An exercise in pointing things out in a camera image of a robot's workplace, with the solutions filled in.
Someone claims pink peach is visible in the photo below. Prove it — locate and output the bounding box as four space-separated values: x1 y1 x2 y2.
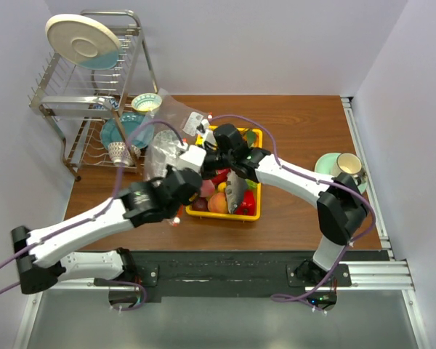
200 180 216 198

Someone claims grey toy fish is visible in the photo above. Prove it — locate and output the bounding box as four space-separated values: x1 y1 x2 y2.
225 171 248 214

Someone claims orange zip top bag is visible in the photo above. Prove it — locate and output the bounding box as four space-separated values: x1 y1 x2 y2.
142 130 185 226

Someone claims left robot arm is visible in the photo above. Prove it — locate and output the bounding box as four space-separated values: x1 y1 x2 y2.
11 166 202 294

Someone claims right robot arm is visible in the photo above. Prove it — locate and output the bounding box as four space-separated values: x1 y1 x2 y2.
197 121 367 286

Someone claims clear bag with label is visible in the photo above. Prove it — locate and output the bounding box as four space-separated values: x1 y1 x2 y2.
135 89 208 143

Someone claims small yellow fruit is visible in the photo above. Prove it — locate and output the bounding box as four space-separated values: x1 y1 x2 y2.
217 182 227 193

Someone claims dark purple plum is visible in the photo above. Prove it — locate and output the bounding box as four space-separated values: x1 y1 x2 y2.
191 197 208 212

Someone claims yellow plastic tray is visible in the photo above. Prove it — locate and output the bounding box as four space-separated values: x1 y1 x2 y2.
185 127 263 222

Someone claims orange peach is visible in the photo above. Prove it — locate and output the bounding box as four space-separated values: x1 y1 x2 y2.
208 193 228 214

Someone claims floral grey bowl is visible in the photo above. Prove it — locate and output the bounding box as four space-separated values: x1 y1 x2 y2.
150 129 181 158

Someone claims red bell pepper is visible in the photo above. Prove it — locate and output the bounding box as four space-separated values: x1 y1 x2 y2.
235 190 257 216

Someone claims teal scalloped plate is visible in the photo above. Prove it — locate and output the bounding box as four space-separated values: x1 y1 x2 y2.
100 112 155 150

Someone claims teal striped small bowl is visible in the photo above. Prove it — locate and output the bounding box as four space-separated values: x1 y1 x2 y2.
131 93 163 114

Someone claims blue patterned bowl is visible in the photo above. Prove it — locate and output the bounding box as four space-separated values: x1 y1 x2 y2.
92 96 121 111

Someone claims green saucer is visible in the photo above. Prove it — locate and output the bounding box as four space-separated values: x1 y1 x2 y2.
315 153 368 194

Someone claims cream mug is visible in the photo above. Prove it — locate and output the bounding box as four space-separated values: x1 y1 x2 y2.
330 153 367 185

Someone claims metal dish rack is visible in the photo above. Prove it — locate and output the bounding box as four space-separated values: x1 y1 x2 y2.
29 9 158 180

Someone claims beige and teal plate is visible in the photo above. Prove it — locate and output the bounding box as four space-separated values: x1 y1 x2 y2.
45 14 121 71

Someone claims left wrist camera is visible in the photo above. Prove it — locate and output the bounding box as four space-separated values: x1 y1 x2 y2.
176 145 206 173

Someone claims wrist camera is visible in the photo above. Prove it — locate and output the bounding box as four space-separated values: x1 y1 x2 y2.
176 145 206 173
196 119 217 147

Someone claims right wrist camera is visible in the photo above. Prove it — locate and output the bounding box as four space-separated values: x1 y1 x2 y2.
196 119 217 147

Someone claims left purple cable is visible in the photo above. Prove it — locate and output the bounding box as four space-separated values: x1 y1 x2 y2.
0 121 190 313

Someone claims purple cable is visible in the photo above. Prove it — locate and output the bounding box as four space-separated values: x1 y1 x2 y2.
204 114 377 313
0 121 190 313

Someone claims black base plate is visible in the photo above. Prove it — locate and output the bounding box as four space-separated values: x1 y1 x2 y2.
49 249 390 305

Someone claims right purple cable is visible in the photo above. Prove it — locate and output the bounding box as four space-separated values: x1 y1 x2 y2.
204 114 377 313

